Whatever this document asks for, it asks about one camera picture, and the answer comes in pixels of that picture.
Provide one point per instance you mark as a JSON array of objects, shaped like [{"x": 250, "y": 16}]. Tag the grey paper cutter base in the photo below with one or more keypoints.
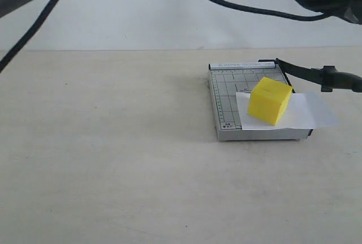
[{"x": 227, "y": 79}]

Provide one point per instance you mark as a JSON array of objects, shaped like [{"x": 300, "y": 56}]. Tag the yellow cube block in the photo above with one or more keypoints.
[{"x": 269, "y": 100}]

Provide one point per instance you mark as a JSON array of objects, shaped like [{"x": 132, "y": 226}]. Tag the white paper sheet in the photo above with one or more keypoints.
[{"x": 305, "y": 111}]

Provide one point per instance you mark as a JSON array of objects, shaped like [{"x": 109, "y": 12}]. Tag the black cutter blade arm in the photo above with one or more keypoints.
[{"x": 328, "y": 77}]

